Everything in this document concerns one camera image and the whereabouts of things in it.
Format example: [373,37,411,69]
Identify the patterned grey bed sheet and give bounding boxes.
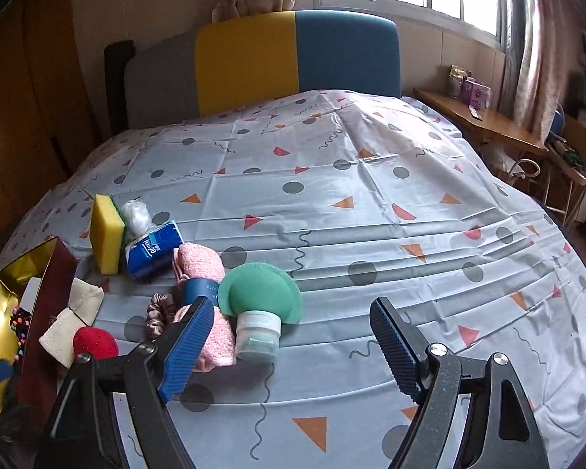
[0,91,586,468]

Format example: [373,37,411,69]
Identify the brown wooden wardrobe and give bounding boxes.
[0,0,101,252]

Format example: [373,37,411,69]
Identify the beige cloth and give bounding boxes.
[39,277,104,369]

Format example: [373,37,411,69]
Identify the blue tissue pack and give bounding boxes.
[125,220,184,281]

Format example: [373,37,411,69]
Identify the pink patterned curtain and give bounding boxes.
[500,0,567,143]

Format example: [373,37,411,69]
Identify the colourful beaded hair ties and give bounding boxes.
[9,306,32,360]

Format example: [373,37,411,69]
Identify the pink towel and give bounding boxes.
[172,242,236,373]

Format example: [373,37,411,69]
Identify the clear plastic bag bundle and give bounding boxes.
[119,199,154,239]

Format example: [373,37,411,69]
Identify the wooden side table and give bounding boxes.
[413,88,548,157]

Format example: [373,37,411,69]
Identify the grey yellow blue headboard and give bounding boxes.
[104,10,402,136]

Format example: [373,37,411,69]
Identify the red plush ball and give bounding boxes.
[73,326,119,360]

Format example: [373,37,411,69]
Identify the yellow sponge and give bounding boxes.
[89,194,126,275]

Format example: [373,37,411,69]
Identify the green mushroom cap bottle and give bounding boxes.
[218,263,302,364]

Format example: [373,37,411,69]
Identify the purple box on table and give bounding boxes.
[460,76,492,110]

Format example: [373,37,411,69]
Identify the red gold storage box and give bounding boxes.
[0,237,78,431]

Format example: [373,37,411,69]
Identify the pink satin scrunchie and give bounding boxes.
[146,292,179,342]

